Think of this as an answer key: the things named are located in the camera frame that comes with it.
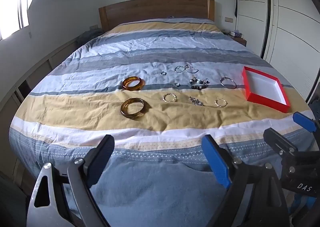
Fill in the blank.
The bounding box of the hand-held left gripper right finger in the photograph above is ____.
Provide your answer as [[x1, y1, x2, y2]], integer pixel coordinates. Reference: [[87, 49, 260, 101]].
[[201, 134, 290, 227]]

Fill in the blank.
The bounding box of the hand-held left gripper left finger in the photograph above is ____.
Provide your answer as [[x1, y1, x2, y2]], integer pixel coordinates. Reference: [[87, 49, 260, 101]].
[[26, 134, 115, 227]]

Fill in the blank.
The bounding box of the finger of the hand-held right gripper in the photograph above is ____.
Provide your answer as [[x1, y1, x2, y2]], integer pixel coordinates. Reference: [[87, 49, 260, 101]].
[[292, 111, 320, 140], [263, 128, 305, 160]]

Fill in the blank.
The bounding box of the red jewelry box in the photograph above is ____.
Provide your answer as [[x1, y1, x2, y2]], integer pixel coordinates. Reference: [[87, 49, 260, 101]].
[[242, 66, 290, 113]]

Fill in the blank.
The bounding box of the brown amber bangle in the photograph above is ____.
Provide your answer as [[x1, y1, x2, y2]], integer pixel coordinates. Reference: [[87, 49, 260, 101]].
[[120, 97, 147, 119]]

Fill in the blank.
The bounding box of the silver charm bracelet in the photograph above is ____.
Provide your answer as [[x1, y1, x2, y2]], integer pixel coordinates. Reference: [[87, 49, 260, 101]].
[[189, 96, 204, 107]]

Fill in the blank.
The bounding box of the dark beaded bracelet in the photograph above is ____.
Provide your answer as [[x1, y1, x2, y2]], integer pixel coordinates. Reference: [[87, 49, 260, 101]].
[[189, 77, 210, 90]]

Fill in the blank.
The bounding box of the thin silver bangle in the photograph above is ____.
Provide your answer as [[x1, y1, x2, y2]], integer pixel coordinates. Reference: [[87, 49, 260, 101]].
[[220, 76, 237, 89]]

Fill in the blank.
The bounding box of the gold silver hoop bracelet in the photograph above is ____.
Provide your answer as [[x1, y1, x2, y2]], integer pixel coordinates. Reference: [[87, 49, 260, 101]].
[[162, 93, 177, 103]]

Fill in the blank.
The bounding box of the orange amber bangle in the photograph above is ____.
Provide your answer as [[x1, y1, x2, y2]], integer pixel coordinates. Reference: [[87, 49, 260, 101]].
[[122, 76, 145, 91]]

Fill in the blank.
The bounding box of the person's right hand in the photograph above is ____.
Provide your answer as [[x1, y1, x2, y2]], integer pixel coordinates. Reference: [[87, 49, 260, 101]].
[[287, 189, 317, 217]]

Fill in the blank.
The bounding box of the wooden nightstand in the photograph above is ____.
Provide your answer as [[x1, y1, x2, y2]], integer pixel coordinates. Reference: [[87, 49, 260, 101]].
[[230, 35, 248, 47]]

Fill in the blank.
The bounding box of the white wardrobe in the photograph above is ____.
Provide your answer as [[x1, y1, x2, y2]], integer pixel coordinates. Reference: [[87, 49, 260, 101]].
[[235, 0, 320, 107]]

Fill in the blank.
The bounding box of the white low cabinet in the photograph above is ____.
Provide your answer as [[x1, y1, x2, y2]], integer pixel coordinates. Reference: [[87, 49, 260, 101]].
[[0, 38, 78, 175]]

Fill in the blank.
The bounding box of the bed with striped duvet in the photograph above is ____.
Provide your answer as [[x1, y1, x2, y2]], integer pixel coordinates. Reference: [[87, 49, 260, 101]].
[[9, 17, 315, 227]]

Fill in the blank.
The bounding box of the dark cloth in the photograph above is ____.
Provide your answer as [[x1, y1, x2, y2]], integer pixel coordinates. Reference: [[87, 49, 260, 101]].
[[76, 29, 103, 45]]

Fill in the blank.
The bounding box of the wooden headboard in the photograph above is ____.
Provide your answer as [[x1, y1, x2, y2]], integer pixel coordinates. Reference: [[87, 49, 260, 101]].
[[99, 0, 215, 33]]

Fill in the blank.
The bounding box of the window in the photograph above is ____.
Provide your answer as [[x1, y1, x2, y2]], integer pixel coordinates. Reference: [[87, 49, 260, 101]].
[[0, 0, 48, 40]]

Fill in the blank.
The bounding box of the silver chain necklace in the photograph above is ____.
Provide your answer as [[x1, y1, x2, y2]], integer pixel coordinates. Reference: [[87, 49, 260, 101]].
[[174, 64, 200, 74]]

